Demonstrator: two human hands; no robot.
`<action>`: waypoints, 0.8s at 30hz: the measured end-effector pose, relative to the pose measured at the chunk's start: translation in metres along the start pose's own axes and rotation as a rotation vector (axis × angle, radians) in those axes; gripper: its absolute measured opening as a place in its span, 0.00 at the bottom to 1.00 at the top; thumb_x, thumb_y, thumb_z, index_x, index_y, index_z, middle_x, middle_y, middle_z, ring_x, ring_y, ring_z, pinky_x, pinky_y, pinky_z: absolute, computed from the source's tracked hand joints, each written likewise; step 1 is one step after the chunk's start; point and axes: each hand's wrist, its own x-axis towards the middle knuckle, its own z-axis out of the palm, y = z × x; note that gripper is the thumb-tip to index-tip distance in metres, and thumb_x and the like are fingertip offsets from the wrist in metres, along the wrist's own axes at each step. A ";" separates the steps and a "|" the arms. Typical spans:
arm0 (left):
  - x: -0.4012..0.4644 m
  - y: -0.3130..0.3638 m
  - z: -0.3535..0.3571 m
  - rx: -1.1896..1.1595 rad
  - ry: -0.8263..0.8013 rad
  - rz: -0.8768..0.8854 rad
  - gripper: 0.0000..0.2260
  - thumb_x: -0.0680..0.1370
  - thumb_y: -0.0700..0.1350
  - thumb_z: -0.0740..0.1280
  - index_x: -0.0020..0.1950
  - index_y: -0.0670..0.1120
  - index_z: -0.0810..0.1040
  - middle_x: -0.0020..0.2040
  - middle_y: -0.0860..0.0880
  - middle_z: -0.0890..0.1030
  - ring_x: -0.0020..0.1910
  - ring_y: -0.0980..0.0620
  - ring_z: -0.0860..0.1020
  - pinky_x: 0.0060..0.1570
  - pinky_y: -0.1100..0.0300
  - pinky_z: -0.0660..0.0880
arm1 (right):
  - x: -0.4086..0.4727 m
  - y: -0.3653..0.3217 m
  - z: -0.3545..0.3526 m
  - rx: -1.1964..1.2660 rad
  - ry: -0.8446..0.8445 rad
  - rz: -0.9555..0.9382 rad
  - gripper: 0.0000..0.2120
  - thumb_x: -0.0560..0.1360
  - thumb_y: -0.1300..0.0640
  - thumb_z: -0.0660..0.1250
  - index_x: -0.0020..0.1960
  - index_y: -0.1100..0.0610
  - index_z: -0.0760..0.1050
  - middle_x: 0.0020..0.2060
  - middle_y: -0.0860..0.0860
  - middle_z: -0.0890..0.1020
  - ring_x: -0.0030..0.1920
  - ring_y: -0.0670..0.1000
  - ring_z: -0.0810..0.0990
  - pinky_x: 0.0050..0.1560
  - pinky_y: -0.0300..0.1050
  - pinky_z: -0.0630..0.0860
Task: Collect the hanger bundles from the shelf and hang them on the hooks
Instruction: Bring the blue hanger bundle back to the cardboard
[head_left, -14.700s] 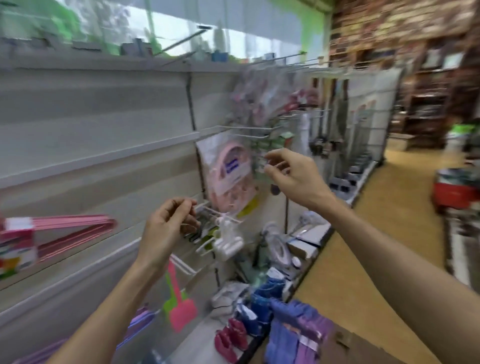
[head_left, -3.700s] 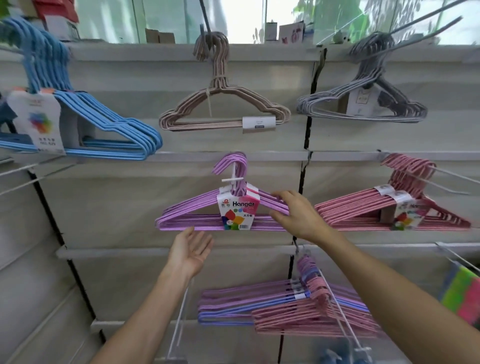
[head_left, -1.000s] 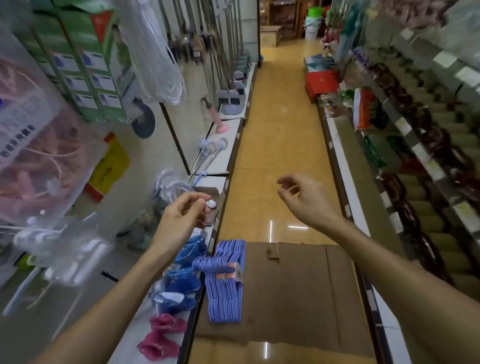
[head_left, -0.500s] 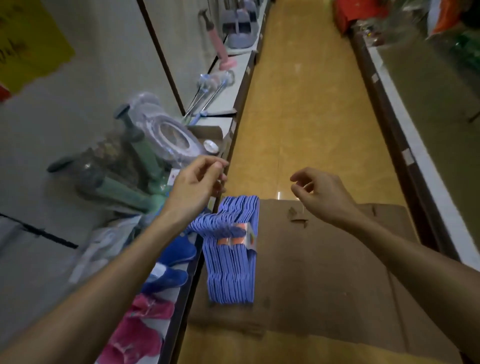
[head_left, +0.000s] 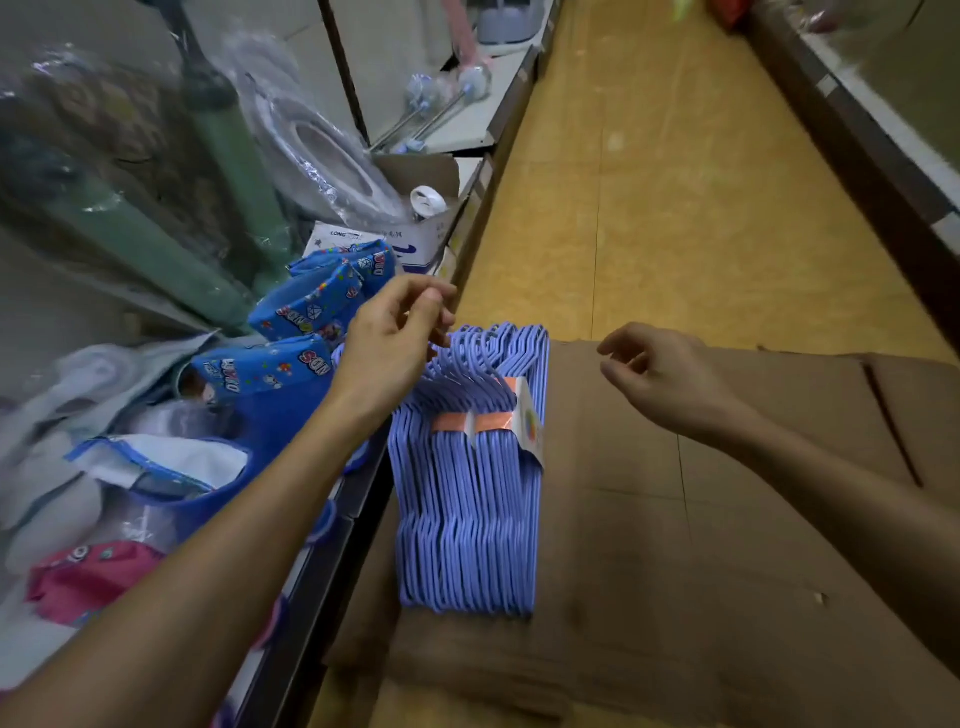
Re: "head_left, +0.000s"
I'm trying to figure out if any pink plunger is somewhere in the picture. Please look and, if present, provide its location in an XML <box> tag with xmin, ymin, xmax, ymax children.
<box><xmin>440</xmin><ymin>0</ymin><xmax>485</xmax><ymax>73</ymax></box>

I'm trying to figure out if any grey store shelf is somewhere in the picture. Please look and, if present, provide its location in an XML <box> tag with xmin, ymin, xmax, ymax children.
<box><xmin>742</xmin><ymin>0</ymin><xmax>960</xmax><ymax>346</ymax></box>

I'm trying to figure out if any row of grey dustpan sets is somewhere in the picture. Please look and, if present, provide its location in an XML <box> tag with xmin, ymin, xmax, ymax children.
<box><xmin>476</xmin><ymin>0</ymin><xmax>545</xmax><ymax>46</ymax></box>

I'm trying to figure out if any person's right forearm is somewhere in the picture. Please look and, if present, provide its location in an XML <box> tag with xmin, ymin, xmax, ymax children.
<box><xmin>712</xmin><ymin>404</ymin><xmax>960</xmax><ymax>676</ymax></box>

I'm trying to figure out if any pink printed bag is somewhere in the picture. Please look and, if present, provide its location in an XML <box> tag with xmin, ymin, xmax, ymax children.
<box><xmin>26</xmin><ymin>541</ymin><xmax>166</xmax><ymax>628</ymax></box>

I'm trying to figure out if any person's right hand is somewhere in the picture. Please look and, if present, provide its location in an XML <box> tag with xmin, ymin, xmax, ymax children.
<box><xmin>597</xmin><ymin>322</ymin><xmax>744</xmax><ymax>444</ymax></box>

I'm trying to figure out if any blue printed bag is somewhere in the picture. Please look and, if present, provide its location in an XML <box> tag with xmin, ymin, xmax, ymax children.
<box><xmin>288</xmin><ymin>239</ymin><xmax>397</xmax><ymax>298</ymax></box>
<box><xmin>191</xmin><ymin>333</ymin><xmax>376</xmax><ymax>481</ymax></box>
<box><xmin>247</xmin><ymin>258</ymin><xmax>369</xmax><ymax>344</ymax></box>

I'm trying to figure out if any clear toilet brush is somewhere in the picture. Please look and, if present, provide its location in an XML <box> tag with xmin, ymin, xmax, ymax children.
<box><xmin>393</xmin><ymin>63</ymin><xmax>494</xmax><ymax>155</ymax></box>
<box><xmin>371</xmin><ymin>73</ymin><xmax>444</xmax><ymax>151</ymax></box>

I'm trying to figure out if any white plastic bag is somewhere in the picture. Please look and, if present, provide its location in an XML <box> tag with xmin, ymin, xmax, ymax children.
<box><xmin>0</xmin><ymin>333</ymin><xmax>219</xmax><ymax>466</ymax></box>

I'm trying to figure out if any person's left forearm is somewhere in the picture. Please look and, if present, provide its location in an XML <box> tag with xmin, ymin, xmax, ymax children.
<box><xmin>0</xmin><ymin>404</ymin><xmax>376</xmax><ymax>728</ymax></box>

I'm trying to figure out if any clear wrapped packet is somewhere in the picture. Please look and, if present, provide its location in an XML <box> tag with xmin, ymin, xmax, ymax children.
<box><xmin>798</xmin><ymin>0</ymin><xmax>901</xmax><ymax>35</ymax></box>

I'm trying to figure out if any green plastic wrapped roll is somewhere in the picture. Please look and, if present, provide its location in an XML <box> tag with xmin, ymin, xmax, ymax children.
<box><xmin>0</xmin><ymin>134</ymin><xmax>253</xmax><ymax>331</ymax></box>
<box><xmin>138</xmin><ymin>0</ymin><xmax>295</xmax><ymax>294</ymax></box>

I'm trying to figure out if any white blue-trimmed zipper bag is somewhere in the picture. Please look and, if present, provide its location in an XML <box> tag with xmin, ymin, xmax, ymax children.
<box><xmin>65</xmin><ymin>433</ymin><xmax>253</xmax><ymax>526</ymax></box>

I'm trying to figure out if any flattened brown cardboard box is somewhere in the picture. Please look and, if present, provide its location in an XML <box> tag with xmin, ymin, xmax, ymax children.
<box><xmin>326</xmin><ymin>338</ymin><xmax>960</xmax><ymax>728</ymax></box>

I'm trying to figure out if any white box with blue stripe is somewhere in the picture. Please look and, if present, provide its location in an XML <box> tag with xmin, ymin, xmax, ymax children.
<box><xmin>374</xmin><ymin>153</ymin><xmax>489</xmax><ymax>275</ymax></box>

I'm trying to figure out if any white display rack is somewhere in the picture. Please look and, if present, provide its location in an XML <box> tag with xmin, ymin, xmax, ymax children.
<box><xmin>0</xmin><ymin>0</ymin><xmax>564</xmax><ymax>728</ymax></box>

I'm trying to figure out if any white printed carton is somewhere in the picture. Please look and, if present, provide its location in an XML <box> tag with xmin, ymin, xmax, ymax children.
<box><xmin>303</xmin><ymin>221</ymin><xmax>391</xmax><ymax>260</ymax></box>

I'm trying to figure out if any plastic wrapped toilet seat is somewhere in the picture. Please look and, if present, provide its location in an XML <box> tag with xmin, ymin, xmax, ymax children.
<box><xmin>224</xmin><ymin>33</ymin><xmax>410</xmax><ymax>230</ymax></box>

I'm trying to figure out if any person's left hand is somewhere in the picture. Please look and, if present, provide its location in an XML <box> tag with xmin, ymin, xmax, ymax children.
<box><xmin>329</xmin><ymin>273</ymin><xmax>459</xmax><ymax>429</ymax></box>

